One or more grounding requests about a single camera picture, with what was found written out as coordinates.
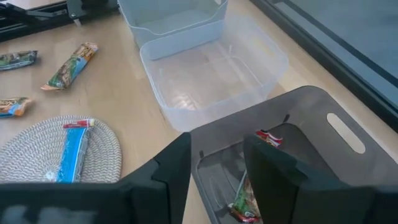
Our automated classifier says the blue red-ended granola bar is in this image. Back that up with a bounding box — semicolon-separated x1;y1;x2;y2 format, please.
45;118;96;184

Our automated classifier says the white plastic bin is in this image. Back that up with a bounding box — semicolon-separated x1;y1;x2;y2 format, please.
117;0;229;60

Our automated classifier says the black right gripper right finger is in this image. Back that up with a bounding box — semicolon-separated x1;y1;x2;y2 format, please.
243;134;398;224

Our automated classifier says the red-ended green granola bar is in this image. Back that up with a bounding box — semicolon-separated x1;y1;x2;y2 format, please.
228;129;284;223

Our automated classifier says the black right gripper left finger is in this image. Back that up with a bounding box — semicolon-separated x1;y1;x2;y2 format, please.
0;132;192;224

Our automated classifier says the round woven rope mat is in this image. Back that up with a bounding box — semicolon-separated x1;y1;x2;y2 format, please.
0;114;123;184

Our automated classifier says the grey translucent plastic bin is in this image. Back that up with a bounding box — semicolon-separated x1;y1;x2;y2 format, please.
190;85;398;224

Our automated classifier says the black table edge rail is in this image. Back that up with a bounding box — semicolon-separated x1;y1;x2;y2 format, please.
0;0;119;43
248;0;398;133

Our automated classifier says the green orange granola bar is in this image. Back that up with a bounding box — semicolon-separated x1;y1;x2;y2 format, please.
40;42;100;91
0;96;34;119

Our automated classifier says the dark green granola bar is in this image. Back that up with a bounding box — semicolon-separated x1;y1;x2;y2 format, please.
0;50;39;72

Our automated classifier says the clear plastic bin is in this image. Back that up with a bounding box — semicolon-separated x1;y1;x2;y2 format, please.
139;14;289;133

